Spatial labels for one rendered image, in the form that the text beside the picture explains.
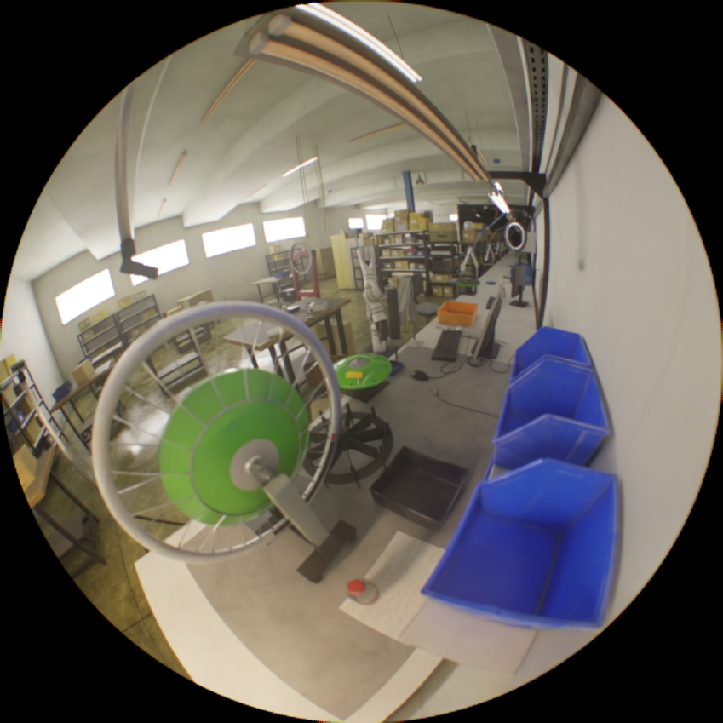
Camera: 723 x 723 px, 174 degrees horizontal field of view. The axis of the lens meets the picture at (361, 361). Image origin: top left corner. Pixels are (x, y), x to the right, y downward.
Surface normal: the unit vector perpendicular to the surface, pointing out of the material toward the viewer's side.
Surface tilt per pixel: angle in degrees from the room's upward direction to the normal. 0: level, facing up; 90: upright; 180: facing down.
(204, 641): 0
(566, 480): 88
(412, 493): 0
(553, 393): 88
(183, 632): 0
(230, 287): 90
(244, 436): 85
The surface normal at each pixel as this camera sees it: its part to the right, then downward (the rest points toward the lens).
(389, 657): -0.13, -0.87
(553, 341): -0.60, 0.42
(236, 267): 0.79, 0.21
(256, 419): 0.84, 0.00
